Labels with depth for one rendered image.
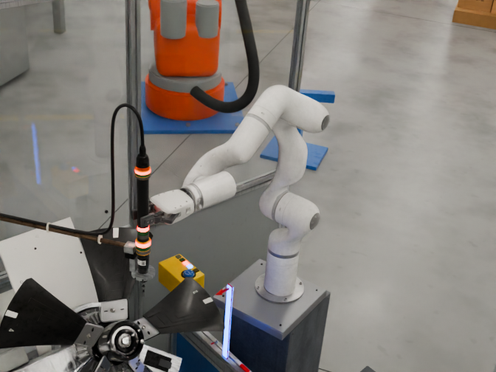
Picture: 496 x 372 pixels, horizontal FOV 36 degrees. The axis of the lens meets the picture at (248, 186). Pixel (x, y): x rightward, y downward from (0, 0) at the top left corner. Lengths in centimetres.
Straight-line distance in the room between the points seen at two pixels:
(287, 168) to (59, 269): 83
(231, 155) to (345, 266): 253
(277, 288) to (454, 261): 229
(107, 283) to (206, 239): 116
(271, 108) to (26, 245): 90
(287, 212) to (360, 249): 227
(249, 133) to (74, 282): 77
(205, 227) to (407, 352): 141
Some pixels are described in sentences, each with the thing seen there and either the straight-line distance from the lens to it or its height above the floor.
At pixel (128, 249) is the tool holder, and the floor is 149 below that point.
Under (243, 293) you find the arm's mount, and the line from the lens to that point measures 290.
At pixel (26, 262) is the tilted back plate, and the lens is 253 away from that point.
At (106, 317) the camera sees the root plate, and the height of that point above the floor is 123.
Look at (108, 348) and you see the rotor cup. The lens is 230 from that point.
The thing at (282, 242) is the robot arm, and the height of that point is 123.
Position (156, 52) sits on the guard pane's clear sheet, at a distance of 288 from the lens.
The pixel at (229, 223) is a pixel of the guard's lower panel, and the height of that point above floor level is 82.
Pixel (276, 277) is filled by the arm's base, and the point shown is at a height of 106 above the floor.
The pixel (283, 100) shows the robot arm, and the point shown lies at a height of 182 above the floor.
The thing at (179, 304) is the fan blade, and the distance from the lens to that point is 249.
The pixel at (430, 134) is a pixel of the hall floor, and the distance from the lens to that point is 650.
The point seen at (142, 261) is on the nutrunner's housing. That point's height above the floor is 146.
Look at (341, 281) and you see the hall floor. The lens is 460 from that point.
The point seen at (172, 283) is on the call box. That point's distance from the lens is 283.
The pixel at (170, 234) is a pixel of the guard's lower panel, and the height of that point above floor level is 89.
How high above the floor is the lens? 281
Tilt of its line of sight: 31 degrees down
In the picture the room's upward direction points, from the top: 5 degrees clockwise
